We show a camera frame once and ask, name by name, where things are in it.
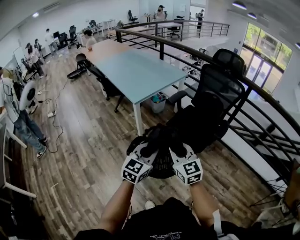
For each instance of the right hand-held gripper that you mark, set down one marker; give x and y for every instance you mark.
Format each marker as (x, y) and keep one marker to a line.
(191, 170)

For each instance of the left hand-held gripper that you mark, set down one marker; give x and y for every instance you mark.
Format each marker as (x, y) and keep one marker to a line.
(134, 169)

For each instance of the black cloth garment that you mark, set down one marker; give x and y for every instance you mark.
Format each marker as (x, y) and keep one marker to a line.
(164, 136)

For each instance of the black mesh office chair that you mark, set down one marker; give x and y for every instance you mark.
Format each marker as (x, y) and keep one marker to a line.
(220, 79)

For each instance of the person's left forearm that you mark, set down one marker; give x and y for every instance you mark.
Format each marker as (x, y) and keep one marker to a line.
(117, 206)

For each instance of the person's right forearm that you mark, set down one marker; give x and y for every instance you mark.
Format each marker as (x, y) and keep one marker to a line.
(204, 204)

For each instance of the black chair with round headrest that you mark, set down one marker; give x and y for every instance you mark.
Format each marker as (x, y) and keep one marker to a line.
(103, 79)

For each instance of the person's white shoe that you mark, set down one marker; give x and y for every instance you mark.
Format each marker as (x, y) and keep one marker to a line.
(150, 204)

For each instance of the person's black shirt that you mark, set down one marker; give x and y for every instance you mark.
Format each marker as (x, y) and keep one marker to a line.
(168, 222)

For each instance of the grey trash bin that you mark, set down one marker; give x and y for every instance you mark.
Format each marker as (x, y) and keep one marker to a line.
(158, 105)

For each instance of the black tripod legs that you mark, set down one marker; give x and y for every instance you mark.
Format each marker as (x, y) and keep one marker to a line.
(269, 195)

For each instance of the white power strip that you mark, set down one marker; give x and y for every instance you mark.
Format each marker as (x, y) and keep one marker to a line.
(52, 114)

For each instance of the long blue and wood table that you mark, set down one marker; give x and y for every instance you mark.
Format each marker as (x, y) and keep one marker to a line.
(131, 68)

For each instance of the curved black metal railing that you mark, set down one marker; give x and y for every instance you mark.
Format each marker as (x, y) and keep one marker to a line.
(234, 75)

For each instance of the white round device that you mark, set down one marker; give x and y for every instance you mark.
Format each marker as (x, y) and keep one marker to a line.
(28, 93)

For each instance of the glass entrance doors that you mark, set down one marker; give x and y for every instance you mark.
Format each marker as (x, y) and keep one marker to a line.
(264, 61)

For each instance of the round ceiling lamp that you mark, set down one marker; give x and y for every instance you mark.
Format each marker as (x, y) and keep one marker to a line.
(239, 5)

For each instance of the ceiling light panel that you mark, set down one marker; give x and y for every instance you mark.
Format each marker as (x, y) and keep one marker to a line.
(35, 14)

